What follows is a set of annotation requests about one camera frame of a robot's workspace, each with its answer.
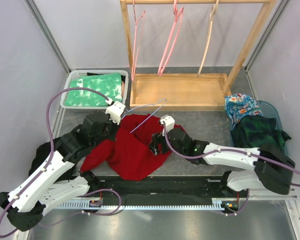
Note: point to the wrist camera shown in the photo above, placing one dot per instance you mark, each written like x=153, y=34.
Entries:
x=167, y=121
x=116, y=111

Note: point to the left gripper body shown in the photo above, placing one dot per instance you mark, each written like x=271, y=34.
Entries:
x=110, y=133

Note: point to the dark green plaid cloth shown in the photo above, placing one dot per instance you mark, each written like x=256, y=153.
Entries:
x=256, y=130

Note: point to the green white cloth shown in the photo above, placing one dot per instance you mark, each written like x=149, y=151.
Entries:
x=109, y=84

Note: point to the beige wooden hanger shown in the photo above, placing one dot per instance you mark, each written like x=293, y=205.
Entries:
x=209, y=33

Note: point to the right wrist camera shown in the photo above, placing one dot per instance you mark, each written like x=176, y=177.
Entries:
x=167, y=121

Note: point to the pink hanger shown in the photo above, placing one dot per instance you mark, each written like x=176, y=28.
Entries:
x=172, y=38
x=138, y=30

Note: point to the black cloth pile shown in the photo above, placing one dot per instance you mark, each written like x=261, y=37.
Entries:
x=42, y=152

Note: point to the middle pink hanger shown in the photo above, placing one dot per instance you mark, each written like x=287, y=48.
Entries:
x=172, y=38

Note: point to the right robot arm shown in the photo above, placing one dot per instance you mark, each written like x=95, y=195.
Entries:
x=259, y=167

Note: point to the slotted cable duct rail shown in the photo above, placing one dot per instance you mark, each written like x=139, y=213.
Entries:
x=85, y=204

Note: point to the wooden clothes rack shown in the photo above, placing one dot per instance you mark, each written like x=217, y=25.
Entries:
x=187, y=91

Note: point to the left pink hanger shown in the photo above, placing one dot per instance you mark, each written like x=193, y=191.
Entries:
x=138, y=30

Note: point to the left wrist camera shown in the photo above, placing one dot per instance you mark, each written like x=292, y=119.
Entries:
x=116, y=111

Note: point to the floral blue cloth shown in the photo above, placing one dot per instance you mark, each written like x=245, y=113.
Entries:
x=239, y=105

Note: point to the pink cloth in basket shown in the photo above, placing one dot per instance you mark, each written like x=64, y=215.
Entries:
x=123, y=87

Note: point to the red skirt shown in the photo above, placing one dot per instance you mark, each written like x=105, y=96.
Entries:
x=129, y=156

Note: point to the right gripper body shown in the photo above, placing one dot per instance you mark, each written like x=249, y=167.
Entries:
x=178, y=150

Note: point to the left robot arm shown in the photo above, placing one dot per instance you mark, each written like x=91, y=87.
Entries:
x=28, y=203

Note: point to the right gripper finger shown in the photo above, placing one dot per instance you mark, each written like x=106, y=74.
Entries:
x=163, y=146
x=155, y=144

